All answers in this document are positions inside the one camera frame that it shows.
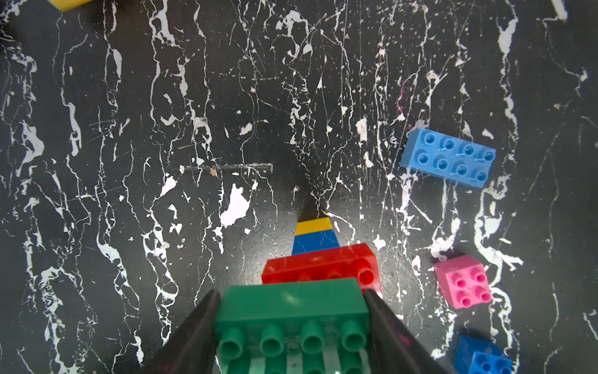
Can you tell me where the light blue long lego brick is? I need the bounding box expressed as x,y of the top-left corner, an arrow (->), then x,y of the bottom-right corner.
400,129 -> 496,188

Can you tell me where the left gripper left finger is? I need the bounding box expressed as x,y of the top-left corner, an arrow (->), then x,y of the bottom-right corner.
144,290 -> 221,374

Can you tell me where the green long lego brick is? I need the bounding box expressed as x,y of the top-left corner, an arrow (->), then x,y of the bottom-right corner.
215,278 -> 370,373

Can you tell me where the yellow small lego brick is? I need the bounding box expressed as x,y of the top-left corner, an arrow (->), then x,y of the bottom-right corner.
295,218 -> 333,236

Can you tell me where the red long lego brick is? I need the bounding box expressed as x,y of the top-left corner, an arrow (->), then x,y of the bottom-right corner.
261,243 -> 382,296

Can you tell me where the dark blue small lego brick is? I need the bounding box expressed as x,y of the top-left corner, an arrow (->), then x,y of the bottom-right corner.
453,335 -> 513,374

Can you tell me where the yellow toy shovel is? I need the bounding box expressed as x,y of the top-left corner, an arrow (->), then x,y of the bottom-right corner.
48,0 -> 92,12

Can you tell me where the pink small lego brick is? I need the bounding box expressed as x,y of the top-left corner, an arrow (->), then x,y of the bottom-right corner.
434,255 -> 492,309

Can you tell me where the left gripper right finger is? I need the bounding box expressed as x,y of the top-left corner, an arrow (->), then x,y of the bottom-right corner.
364,289 -> 447,374

